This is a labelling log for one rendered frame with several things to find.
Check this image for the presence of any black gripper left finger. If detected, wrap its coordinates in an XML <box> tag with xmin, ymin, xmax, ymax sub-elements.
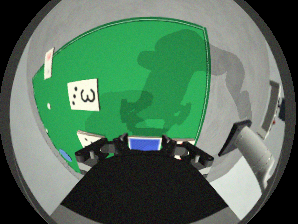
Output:
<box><xmin>75</xmin><ymin>133</ymin><xmax>136</xmax><ymax>175</ymax></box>

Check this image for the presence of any blue round disc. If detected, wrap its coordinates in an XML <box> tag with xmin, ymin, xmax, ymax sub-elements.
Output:
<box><xmin>59</xmin><ymin>149</ymin><xmax>72</xmax><ymax>162</ymax></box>

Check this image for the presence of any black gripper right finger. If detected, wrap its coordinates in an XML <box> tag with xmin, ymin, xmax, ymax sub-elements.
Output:
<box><xmin>155</xmin><ymin>134</ymin><xmax>214</xmax><ymax>179</ymax></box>

